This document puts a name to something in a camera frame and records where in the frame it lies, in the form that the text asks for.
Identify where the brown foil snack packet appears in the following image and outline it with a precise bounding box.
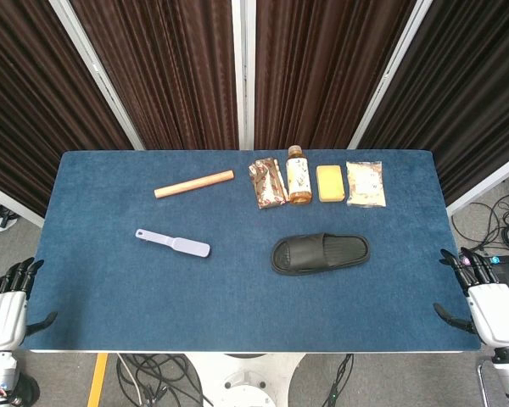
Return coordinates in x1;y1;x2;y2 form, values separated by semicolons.
248;157;289;210

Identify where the amber tea bottle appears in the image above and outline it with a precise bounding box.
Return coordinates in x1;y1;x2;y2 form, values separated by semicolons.
285;144;314;206

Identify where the black floor cable bundle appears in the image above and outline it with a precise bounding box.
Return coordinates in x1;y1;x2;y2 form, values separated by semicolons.
451;169;509;255
116;354;207;407

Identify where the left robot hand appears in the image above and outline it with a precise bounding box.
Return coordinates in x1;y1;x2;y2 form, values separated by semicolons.
0;258;59;351

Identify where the lavender plastic brush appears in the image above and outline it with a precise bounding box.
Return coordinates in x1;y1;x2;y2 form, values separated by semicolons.
134;228;211;258

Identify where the clear bag of snacks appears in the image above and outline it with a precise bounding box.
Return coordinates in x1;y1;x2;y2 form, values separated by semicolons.
345;159;387;209

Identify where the black slipper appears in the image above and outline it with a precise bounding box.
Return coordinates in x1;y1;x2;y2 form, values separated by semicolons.
271;232;372;276

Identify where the blue table cloth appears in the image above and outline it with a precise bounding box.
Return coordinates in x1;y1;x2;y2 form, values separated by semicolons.
23;150;483;353

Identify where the brown curtain screen panel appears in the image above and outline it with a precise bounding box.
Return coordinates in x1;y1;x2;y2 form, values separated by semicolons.
232;0;433;150
350;0;509;217
48;0;249;152
0;0;145;228

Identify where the yellow sponge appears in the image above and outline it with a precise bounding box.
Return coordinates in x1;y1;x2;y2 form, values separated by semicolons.
316;164;347;203

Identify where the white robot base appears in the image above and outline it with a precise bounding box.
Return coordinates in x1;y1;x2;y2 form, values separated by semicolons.
186;352;306;407

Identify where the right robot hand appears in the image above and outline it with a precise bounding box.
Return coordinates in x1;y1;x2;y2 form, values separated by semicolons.
432;248;509;349

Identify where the wooden rolling pin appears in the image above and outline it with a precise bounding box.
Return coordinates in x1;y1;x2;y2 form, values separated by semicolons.
154;170;236;199

